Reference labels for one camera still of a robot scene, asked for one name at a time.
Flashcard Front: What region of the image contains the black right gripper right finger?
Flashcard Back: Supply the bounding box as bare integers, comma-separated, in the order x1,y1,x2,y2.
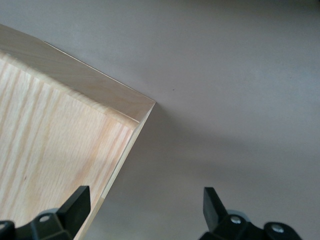
199,186,301,240

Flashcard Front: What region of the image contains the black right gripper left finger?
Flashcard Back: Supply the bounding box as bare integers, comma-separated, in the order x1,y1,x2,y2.
0,185,91,240

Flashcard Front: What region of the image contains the light wooden drawer cabinet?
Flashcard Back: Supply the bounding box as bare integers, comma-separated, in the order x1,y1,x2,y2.
0,23,156,240

